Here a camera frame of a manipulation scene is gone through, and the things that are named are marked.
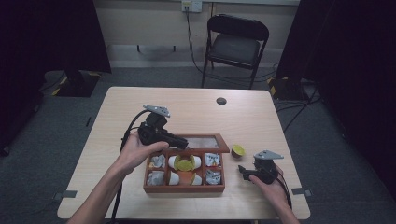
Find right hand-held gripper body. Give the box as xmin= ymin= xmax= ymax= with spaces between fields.
xmin=253 ymin=149 xmax=285 ymax=185

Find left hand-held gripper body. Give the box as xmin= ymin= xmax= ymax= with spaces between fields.
xmin=137 ymin=105 xmax=172 ymax=146

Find wooden glass-lid box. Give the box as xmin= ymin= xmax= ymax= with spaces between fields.
xmin=143 ymin=133 xmax=231 ymax=194

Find person's right hand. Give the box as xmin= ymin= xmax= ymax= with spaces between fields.
xmin=248 ymin=167 xmax=290 ymax=206

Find person's left hand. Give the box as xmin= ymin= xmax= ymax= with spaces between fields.
xmin=120 ymin=131 xmax=170 ymax=175

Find group of white foil packets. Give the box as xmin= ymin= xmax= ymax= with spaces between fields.
xmin=147 ymin=152 xmax=222 ymax=187

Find grey tape strip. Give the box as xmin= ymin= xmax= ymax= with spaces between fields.
xmin=52 ymin=189 xmax=78 ymax=201
xmin=291 ymin=187 xmax=313 ymax=197

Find black stand base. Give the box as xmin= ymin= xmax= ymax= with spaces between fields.
xmin=50 ymin=69 xmax=102 ymax=98
xmin=266 ymin=76 xmax=314 ymax=102

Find black folding chair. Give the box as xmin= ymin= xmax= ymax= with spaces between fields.
xmin=201 ymin=13 xmax=270 ymax=91

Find dark curtain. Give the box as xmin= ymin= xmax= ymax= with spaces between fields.
xmin=0 ymin=0 xmax=112 ymax=157
xmin=275 ymin=0 xmax=396 ymax=202

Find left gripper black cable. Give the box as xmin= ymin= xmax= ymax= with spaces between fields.
xmin=109 ymin=109 xmax=149 ymax=224

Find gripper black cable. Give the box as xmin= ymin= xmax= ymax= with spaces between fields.
xmin=109 ymin=109 xmax=149 ymax=224
xmin=275 ymin=172 xmax=293 ymax=209

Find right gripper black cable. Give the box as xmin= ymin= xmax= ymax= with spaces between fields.
xmin=275 ymin=172 xmax=293 ymax=209

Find black floor cables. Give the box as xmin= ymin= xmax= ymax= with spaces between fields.
xmin=275 ymin=83 xmax=323 ymax=133

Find white wall outlet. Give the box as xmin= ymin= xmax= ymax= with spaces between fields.
xmin=181 ymin=0 xmax=204 ymax=13

